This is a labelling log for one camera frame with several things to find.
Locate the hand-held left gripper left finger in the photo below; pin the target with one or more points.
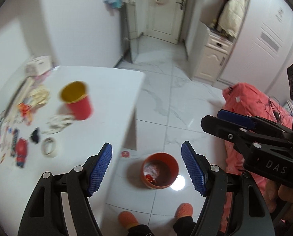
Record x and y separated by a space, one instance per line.
99 169

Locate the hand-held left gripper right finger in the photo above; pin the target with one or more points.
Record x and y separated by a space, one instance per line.
194 169

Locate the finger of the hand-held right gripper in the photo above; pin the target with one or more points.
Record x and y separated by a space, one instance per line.
234 118
220 126

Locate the orange plastic trash bin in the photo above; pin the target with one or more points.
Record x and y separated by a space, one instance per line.
161 185

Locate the red cup with gold inside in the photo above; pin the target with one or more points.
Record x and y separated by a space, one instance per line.
80 108

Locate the person's right hand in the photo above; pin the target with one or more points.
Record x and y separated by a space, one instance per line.
287 196

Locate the coral blanket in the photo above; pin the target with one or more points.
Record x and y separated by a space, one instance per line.
247 98

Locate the small red wrapper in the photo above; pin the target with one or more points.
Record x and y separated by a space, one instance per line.
125 154

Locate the person's right foot orange sock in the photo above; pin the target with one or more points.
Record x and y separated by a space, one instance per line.
184 210

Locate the person's foot orange sock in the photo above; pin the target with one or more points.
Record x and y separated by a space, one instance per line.
184 210
128 218

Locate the crumpled plastic wrapper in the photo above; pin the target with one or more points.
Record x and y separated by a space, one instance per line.
151 170

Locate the person's left foot orange sock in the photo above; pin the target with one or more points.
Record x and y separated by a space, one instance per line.
128 218

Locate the person's right leg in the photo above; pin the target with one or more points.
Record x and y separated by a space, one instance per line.
184 227

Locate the person's leg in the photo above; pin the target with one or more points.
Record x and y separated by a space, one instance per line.
139 231
184 227

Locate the white tape roll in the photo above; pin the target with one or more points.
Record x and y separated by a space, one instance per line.
44 150

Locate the crumpled white paper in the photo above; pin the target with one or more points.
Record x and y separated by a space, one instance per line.
60 123

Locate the cream cabinet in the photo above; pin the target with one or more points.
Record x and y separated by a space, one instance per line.
212 59

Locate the small black object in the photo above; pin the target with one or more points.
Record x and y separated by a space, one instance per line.
35 136

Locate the person's left leg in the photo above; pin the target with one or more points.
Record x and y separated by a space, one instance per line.
139 231

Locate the white wardrobe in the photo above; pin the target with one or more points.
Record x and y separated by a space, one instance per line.
264 41

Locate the red and orange wrappers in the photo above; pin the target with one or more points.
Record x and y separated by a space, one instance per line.
26 113

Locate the white box with dark side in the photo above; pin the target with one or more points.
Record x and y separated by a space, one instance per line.
10 142

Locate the crumpled beige paper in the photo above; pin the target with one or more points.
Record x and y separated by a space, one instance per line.
39 95

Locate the white down jacket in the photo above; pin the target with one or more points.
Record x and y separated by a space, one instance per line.
232 12

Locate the white framed standing mirror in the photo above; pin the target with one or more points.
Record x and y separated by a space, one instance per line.
134 46

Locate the white door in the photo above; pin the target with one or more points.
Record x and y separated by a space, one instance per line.
166 22

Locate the white tissue pack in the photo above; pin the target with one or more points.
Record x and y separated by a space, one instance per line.
38 65

